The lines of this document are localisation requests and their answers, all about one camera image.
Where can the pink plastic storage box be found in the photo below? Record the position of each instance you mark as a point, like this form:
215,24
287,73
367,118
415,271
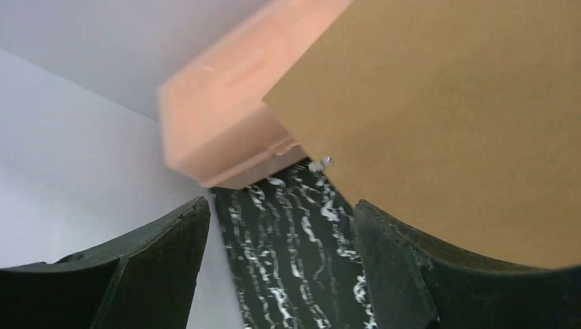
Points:
215,127

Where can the brown frame backing board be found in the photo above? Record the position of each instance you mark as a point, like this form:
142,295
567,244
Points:
459,118

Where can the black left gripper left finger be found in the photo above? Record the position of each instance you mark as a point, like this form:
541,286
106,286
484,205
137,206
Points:
145,278

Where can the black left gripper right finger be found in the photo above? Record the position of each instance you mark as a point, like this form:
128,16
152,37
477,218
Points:
416,280

